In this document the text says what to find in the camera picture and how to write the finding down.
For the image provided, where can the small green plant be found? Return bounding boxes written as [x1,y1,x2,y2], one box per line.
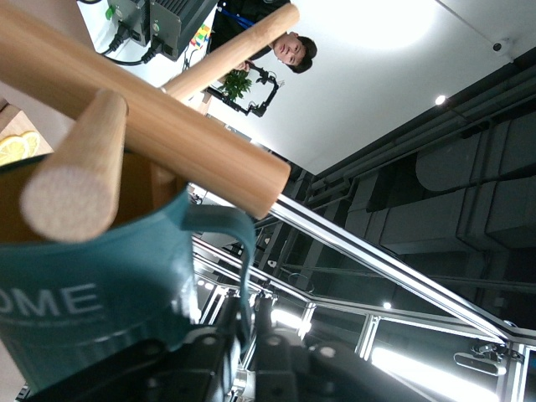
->
[218,69,253,101]

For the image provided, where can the lemon slice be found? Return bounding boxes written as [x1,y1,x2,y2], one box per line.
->
[20,130,42,162]
[0,136,33,167]

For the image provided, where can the black electronics box with cables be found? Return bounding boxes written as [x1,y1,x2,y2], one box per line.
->
[106,0,219,63]

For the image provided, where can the grey frame-mounted camera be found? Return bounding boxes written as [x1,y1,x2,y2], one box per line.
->
[453,350,508,377]

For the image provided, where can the bamboo cutting board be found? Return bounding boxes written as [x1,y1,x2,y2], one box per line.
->
[0,98,55,158]

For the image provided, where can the black articulated stand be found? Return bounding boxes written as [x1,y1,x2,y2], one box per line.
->
[209,61,281,119]

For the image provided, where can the person with black hair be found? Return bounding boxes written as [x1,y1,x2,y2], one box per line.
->
[209,0,318,85]

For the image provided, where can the aluminium frame beam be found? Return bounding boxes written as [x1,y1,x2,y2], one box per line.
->
[188,183,510,344]

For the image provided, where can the colourful puzzle cube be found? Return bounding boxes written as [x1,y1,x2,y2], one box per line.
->
[188,23,211,48]

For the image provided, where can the teal ceramic mug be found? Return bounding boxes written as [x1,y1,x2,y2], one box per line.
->
[0,152,257,394]

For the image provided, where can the wooden mug tree rack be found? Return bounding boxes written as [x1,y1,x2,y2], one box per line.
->
[0,2,301,245]

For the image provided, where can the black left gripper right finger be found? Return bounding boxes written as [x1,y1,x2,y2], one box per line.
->
[250,292,403,402]

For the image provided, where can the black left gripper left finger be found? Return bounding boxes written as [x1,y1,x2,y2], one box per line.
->
[24,312,244,402]

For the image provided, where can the brown table cover mat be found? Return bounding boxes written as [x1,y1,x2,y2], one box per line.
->
[0,0,100,147]

